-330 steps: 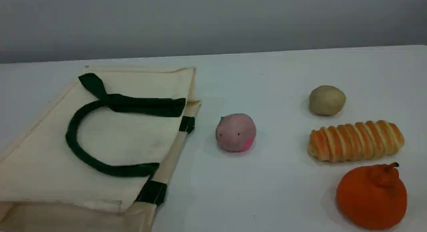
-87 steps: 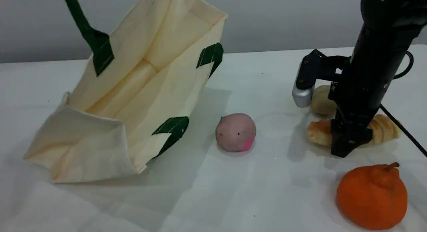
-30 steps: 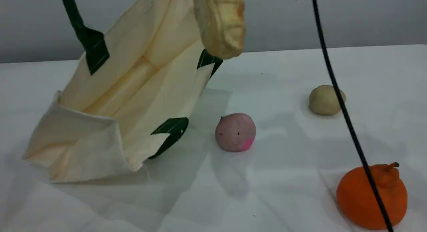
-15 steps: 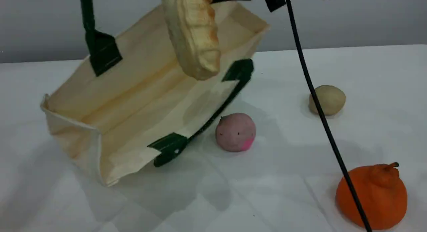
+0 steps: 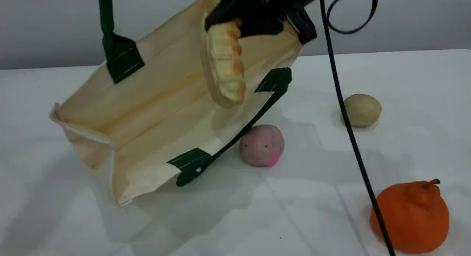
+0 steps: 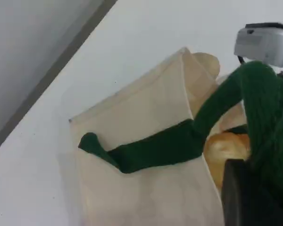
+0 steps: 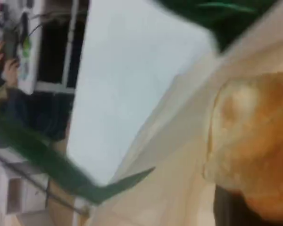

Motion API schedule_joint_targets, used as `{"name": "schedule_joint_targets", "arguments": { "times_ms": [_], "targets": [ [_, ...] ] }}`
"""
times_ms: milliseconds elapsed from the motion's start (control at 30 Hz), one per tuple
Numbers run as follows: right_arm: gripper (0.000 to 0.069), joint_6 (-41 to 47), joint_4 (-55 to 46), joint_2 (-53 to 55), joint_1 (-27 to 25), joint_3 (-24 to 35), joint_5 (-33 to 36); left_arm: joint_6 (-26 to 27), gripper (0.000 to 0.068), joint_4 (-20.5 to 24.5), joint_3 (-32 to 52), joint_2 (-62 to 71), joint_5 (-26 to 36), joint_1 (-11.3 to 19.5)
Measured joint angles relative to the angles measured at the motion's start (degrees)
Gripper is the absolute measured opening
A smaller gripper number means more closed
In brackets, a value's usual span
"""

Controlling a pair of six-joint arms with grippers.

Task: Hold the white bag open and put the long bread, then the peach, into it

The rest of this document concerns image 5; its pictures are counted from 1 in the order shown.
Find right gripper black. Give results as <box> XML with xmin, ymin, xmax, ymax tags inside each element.
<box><xmin>204</xmin><ymin>0</ymin><xmax>330</xmax><ymax>45</ymax></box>

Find long striped bread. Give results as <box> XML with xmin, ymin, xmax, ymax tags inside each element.
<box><xmin>204</xmin><ymin>20</ymin><xmax>246</xmax><ymax>106</ymax></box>

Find pink peach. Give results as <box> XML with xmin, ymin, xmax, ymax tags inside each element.
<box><xmin>239</xmin><ymin>125</ymin><xmax>285</xmax><ymax>167</ymax></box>

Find white canvas bag green handles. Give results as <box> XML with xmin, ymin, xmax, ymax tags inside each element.
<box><xmin>50</xmin><ymin>0</ymin><xmax>304</xmax><ymax>207</ymax></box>

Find beige potato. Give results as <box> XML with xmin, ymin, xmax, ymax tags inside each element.
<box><xmin>344</xmin><ymin>94</ymin><xmax>382</xmax><ymax>129</ymax></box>

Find orange tangerine with stem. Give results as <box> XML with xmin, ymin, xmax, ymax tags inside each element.
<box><xmin>371</xmin><ymin>179</ymin><xmax>450</xmax><ymax>254</ymax></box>

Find looped black cable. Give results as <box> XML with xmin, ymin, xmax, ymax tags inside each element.
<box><xmin>327</xmin><ymin>0</ymin><xmax>379</xmax><ymax>35</ymax></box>

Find long straight black cable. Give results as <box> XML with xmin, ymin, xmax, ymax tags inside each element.
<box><xmin>319</xmin><ymin>0</ymin><xmax>397</xmax><ymax>256</ymax></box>

